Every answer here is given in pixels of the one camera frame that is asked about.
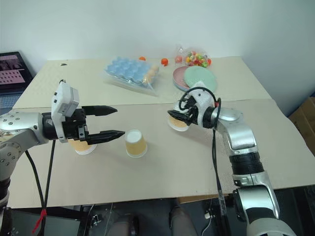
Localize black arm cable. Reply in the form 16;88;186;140
179;88;228;236
24;149;46;208
42;140;56;208

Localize white cable with plug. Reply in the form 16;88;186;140
200;211;215;236

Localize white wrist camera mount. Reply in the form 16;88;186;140
173;82;218;117
50;81;80;143

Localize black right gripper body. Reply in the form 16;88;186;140
179;94;205;126

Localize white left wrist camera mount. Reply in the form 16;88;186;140
50;81;80;143

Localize beige eggs in bag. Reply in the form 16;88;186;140
142;64;159;85

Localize mint green plastic plate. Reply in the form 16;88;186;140
184;65;219;93

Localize brown cardboard box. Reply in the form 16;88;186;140
287;95;315;158

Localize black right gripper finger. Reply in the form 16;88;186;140
167;110;190;119
172;116;192;125

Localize red cable tie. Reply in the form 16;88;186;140
31;208;48;234

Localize tan paper cup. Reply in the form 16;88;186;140
73;139;97;156
124;128;148;159
167;115;189;132

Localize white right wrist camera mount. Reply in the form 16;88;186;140
173;82;218;117

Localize pink plastic plate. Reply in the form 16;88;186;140
172;65;195;89

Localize clear bag of colourful candy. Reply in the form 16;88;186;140
174;44;213;68

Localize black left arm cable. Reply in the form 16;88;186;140
42;140;56;208
24;149;46;208

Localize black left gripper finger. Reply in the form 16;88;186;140
86;129;126;146
82;105;119;117

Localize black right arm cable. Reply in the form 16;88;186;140
179;88;228;236

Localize blue egg tray in bag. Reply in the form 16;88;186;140
100;56;161;97

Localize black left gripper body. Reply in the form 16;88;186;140
61;108;89;144

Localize light blue plastic plate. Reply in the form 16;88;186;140
173;81;195;93

